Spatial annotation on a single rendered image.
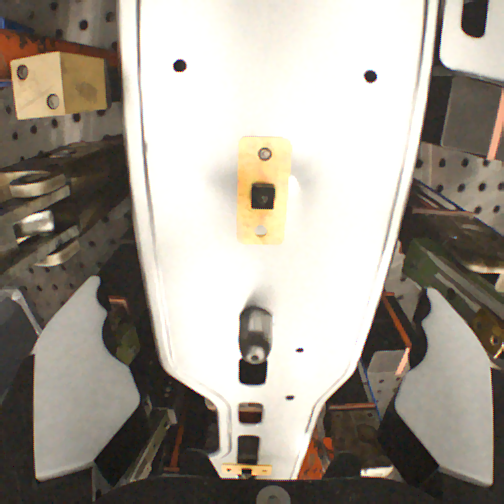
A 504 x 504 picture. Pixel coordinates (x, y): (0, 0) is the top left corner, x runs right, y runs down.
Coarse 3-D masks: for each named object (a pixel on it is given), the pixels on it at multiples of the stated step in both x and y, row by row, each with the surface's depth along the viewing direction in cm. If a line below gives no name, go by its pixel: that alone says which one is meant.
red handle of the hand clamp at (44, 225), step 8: (48, 208) 17; (32, 216) 16; (40, 216) 16; (48, 216) 17; (16, 224) 16; (24, 224) 16; (32, 224) 16; (40, 224) 16; (48, 224) 17; (56, 224) 17; (16, 232) 16; (24, 232) 16; (32, 232) 16; (40, 232) 17; (48, 232) 17
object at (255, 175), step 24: (240, 144) 21; (264, 144) 20; (288, 144) 20; (240, 168) 21; (264, 168) 21; (288, 168) 21; (240, 192) 22; (288, 192) 22; (240, 216) 23; (264, 216) 23; (240, 240) 24; (264, 240) 24
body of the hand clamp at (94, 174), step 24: (72, 144) 26; (96, 144) 25; (120, 144) 26; (24, 168) 17; (48, 168) 17; (72, 168) 19; (96, 168) 22; (120, 168) 26; (0, 192) 17; (72, 192) 19; (96, 192) 22; (120, 192) 27; (72, 216) 20; (96, 216) 23
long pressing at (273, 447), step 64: (128, 0) 16; (192, 0) 16; (256, 0) 16; (320, 0) 16; (384, 0) 16; (128, 64) 18; (192, 64) 18; (256, 64) 18; (320, 64) 18; (384, 64) 18; (128, 128) 20; (192, 128) 20; (256, 128) 20; (320, 128) 20; (384, 128) 20; (192, 192) 23; (320, 192) 22; (384, 192) 22; (192, 256) 25; (256, 256) 25; (320, 256) 25; (384, 256) 25; (192, 320) 29; (320, 320) 28; (192, 384) 33; (256, 384) 34; (320, 384) 33
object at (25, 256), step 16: (64, 192) 17; (0, 208) 14; (16, 208) 14; (32, 208) 15; (0, 224) 13; (64, 224) 19; (0, 240) 14; (16, 240) 15; (32, 240) 17; (48, 240) 17; (64, 240) 18; (0, 256) 14; (16, 256) 15; (32, 256) 15; (0, 272) 13; (16, 272) 14; (0, 288) 13
